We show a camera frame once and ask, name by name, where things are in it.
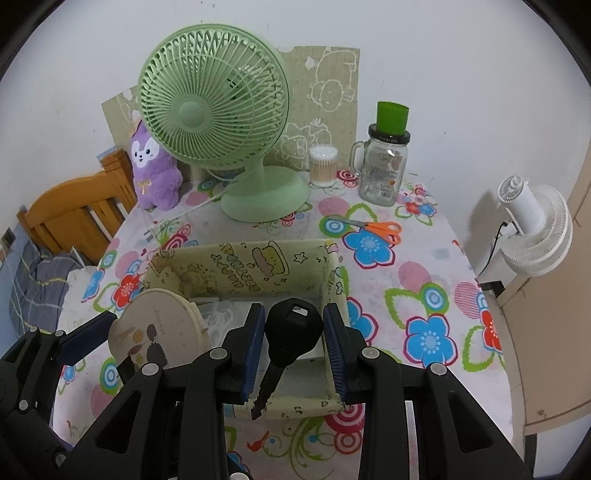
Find grey plaid blanket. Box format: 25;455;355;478
6;237;71;334

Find black fan cable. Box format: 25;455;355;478
477;220;509;276

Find glass jar mug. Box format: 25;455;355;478
350;130;412;206

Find wooden chair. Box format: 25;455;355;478
17;148;139;267

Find beige cabinet door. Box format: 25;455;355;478
500;138;591;437

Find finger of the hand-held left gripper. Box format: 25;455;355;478
13;309;120;389
0;382;75;469

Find cartoon patterned board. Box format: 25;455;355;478
102;45;360;174

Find white clip fan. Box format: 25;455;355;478
497;175;574;277

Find purple plush toy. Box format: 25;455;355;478
128;121;182;211

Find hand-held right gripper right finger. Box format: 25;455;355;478
323;303;522;480

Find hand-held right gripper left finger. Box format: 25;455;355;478
71;303;267;480

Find white fan power cord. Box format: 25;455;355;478
148;165;247;234

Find yellow cartoon fabric storage box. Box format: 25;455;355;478
141;239;350;419

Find round beige cartoon lid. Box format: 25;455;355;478
106;288;210;371

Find clear cotton swab container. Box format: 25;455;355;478
308;146;339;188

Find orange handled scissors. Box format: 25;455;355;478
328;215;403;246

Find green plastic cup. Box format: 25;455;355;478
374;102;411;136

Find green desk fan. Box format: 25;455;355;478
137;25;310;223

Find black key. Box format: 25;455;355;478
250;298;324;421

